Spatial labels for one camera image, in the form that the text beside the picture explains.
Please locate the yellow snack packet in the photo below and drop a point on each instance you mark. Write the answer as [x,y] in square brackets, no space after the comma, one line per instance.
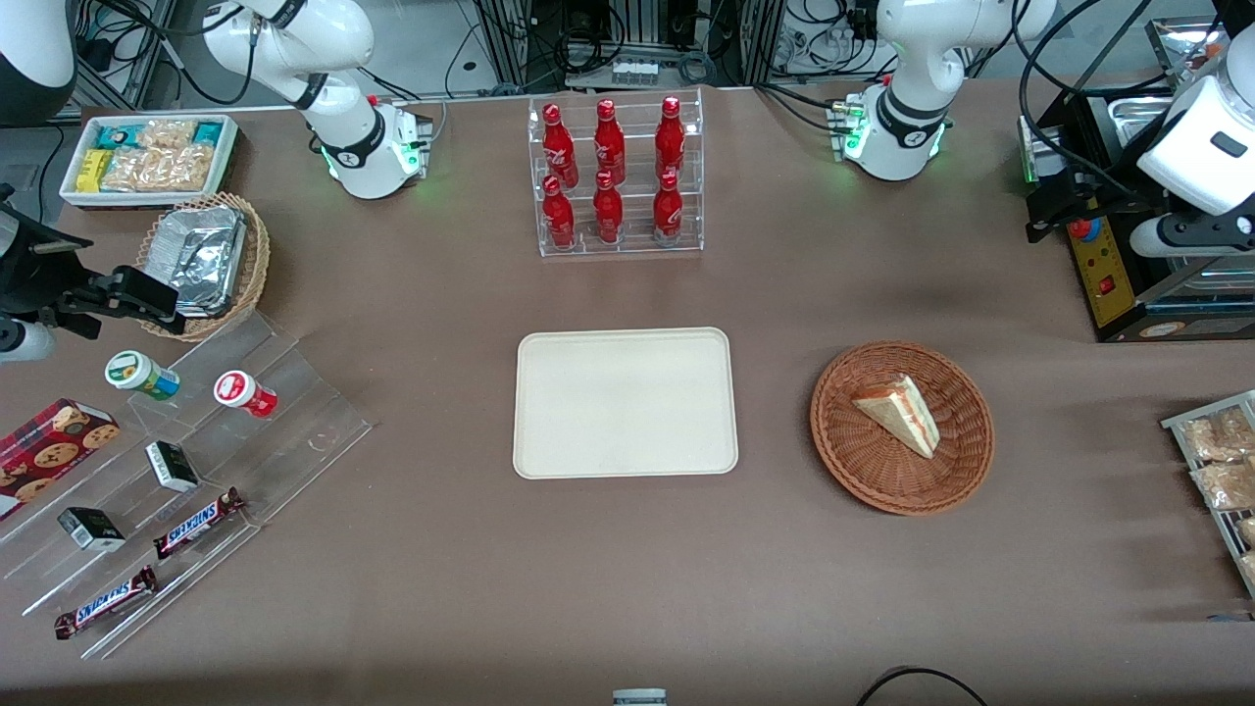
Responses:
[93,171]

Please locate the cream rectangular tray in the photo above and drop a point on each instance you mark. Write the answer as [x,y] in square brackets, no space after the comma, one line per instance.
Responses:
[625,402]

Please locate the grey device edge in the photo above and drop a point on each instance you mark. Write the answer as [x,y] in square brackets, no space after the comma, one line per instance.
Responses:
[639,697]

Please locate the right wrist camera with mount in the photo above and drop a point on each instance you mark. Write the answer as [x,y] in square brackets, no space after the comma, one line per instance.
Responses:
[34,255]

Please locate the green lidded cup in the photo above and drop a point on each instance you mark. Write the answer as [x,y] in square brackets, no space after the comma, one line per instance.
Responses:
[137,374]

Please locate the tan wicker basket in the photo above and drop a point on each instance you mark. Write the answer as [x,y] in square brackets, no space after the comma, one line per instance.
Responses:
[255,265]

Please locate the small black box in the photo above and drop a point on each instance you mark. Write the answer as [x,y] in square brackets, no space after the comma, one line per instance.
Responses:
[91,529]
[172,467]

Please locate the aluminium foil container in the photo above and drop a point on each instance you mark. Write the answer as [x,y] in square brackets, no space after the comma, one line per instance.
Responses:
[201,260]

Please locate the red soda bottle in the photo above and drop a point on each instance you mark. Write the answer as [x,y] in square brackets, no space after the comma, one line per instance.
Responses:
[610,147]
[670,142]
[559,221]
[668,214]
[559,147]
[608,216]

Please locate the clear acrylic bottle rack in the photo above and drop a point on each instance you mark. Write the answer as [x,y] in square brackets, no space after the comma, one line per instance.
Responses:
[627,250]

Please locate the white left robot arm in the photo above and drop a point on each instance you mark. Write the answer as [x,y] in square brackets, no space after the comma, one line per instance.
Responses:
[902,127]

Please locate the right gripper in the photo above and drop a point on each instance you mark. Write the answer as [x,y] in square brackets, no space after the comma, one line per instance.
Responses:
[29,277]

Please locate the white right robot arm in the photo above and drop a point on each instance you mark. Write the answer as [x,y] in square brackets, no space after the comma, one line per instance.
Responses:
[353,147]

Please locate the white power strip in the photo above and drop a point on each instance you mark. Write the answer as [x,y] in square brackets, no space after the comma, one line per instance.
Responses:
[635,72]

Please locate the large clear cracker bag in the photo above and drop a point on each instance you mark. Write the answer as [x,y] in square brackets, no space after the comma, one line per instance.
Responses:
[162,169]

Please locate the steel warmer pan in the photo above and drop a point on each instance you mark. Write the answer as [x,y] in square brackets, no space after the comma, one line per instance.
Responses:
[1147,116]

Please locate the triangular sandwich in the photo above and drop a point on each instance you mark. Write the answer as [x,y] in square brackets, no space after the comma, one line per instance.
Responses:
[902,417]

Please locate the black food warmer machine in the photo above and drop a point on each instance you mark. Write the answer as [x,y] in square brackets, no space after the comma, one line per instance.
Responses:
[1118,304]

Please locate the red lidded cup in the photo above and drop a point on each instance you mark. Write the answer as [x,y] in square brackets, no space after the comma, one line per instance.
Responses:
[240,392]

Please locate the red cookie box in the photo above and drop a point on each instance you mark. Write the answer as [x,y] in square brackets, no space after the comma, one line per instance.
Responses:
[49,451]

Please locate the small clear cracker bag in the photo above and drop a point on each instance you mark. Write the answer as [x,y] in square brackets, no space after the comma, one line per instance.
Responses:
[167,134]

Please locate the white snack bin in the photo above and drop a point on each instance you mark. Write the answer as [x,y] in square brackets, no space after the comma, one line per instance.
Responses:
[78,199]

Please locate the clear acrylic stepped display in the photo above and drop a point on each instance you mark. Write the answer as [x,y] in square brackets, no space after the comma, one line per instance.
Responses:
[294,431]

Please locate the snickers bar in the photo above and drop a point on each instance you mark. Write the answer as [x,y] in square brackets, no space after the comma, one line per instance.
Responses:
[196,525]
[106,602]

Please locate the empty brown wicker basket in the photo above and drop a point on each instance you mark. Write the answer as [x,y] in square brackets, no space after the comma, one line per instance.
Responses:
[882,461]

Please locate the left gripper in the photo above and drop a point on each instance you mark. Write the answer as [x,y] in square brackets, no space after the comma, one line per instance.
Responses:
[1106,183]

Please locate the clear bagged pastry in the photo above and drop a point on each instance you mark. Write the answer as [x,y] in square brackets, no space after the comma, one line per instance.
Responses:
[1216,436]
[1247,531]
[1226,485]
[1249,567]

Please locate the teal snack packet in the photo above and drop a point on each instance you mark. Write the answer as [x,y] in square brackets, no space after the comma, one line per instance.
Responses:
[208,132]
[118,134]

